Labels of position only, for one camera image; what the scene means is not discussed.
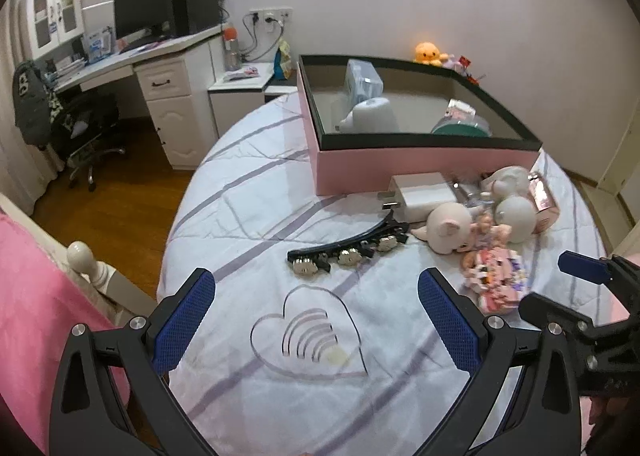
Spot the orange-cap water bottle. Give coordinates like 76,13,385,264
222,26,241,71

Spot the blue yellow snack bag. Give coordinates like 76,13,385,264
274,38,295,81

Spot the white desk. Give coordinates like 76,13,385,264
52,26,223,170

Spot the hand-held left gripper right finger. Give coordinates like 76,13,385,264
417,267,583,456

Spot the black keyboard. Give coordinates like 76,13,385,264
119,38,166,54

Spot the white nightstand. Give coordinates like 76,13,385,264
207,60,301,139

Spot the pink storage box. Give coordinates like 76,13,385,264
296,54,543,197

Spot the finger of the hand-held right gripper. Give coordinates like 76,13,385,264
557,251,640,297
518,292,596,337

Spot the small pink dress doll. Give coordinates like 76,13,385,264
470,213,501,247

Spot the white glass-door cabinet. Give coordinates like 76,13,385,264
25,0,85,60

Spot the white astronaut figurine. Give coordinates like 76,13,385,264
336,96,401,134

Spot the wall power outlet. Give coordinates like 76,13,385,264
249,8,293,26

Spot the pink blanket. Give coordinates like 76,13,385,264
0,211,131,452

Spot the teal round tin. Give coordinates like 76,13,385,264
431,116,493,138

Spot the grey hanging jacket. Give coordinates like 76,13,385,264
12,60,53,149

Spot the black computer tower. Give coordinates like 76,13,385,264
169,0,221,36

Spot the black office chair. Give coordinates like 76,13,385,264
50,90,127,191

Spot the white round-head doll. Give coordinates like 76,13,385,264
492,197,536,243

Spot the white charger plug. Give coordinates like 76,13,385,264
381,173,461,224

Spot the person's right hand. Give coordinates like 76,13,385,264
589,393,633,454

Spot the white bed post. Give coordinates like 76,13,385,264
67,242,156,321

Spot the white pig doll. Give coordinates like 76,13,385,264
411,202,473,255

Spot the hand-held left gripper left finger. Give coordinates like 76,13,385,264
49,267,217,456

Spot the rose gold can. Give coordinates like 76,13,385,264
527,171,560,234

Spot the cream curtain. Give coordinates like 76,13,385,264
0,100,66,217

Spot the black computer monitor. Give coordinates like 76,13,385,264
113,0,173,42

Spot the small pink packet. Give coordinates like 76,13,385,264
444,99,477,121

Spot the orange octopus plush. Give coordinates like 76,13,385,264
413,42,450,66

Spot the black flower hair clip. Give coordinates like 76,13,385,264
287,210,411,277

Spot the blue desk box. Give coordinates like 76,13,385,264
82,28,113,61

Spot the clear plastic box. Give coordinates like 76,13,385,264
345,60,385,104

